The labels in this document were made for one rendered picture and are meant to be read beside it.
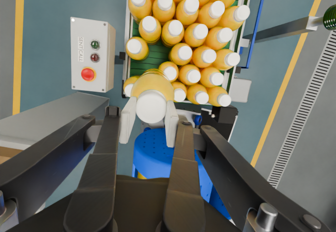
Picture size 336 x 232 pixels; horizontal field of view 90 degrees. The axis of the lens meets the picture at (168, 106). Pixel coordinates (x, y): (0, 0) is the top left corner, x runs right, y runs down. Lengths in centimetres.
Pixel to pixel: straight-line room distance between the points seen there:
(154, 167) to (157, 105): 30
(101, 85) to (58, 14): 136
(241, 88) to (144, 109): 70
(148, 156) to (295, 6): 193
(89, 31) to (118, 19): 114
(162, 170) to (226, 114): 35
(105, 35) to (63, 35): 129
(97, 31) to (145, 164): 40
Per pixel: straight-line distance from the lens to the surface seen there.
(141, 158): 52
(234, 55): 56
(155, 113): 21
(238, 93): 86
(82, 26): 56
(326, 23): 64
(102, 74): 54
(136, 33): 73
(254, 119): 201
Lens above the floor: 162
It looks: 75 degrees down
